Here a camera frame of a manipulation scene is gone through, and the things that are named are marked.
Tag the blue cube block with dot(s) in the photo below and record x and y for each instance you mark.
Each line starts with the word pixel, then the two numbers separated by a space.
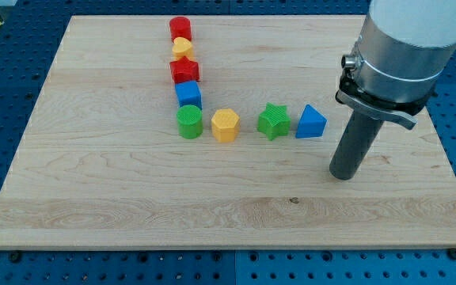
pixel 188 93

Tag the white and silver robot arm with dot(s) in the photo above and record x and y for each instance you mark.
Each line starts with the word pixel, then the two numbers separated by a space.
pixel 399 55

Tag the green cylinder block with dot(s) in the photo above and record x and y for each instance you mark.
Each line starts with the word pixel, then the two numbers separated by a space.
pixel 189 121

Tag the red star block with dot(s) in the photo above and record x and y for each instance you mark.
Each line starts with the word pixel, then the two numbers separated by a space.
pixel 184 70

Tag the red cylinder block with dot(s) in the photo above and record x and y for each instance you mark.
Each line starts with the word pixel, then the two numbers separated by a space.
pixel 180 27

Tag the light wooden board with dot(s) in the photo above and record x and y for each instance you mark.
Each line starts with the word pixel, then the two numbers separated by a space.
pixel 101 165

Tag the blue triangle block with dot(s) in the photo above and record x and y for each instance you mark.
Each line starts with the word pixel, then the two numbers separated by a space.
pixel 311 124

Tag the yellow heart block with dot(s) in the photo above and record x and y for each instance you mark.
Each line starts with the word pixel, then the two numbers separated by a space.
pixel 182 47

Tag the yellow hexagon block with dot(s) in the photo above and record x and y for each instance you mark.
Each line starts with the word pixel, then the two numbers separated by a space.
pixel 225 125

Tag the dark grey cylindrical pointer tool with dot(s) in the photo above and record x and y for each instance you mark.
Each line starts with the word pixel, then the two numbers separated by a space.
pixel 355 142

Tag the green star block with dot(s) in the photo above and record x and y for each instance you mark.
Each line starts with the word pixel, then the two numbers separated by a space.
pixel 274 121

